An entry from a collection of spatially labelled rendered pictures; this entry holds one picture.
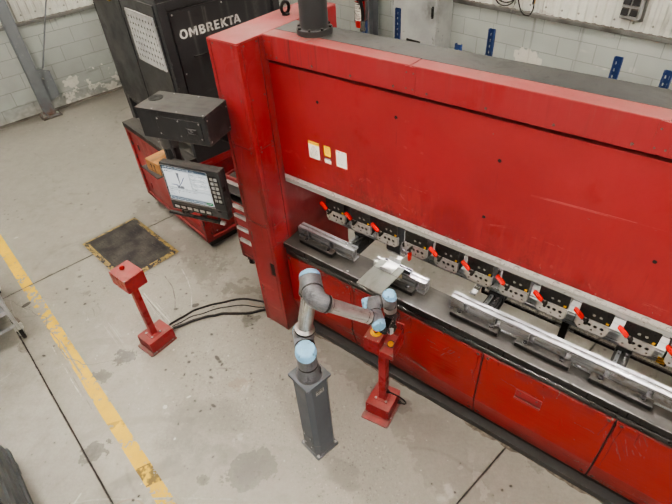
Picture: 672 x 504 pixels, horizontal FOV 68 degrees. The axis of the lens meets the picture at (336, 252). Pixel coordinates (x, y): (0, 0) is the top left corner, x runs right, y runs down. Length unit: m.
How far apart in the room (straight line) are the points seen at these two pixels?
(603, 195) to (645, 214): 0.17
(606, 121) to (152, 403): 3.38
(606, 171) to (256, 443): 2.68
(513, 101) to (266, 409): 2.62
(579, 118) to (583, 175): 0.25
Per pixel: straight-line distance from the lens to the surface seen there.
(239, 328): 4.31
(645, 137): 2.19
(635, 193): 2.31
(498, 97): 2.30
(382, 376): 3.40
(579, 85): 2.33
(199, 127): 3.06
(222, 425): 3.80
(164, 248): 5.32
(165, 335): 4.32
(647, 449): 3.13
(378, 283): 3.09
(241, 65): 2.95
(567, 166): 2.33
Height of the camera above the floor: 3.16
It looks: 41 degrees down
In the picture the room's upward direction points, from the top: 4 degrees counter-clockwise
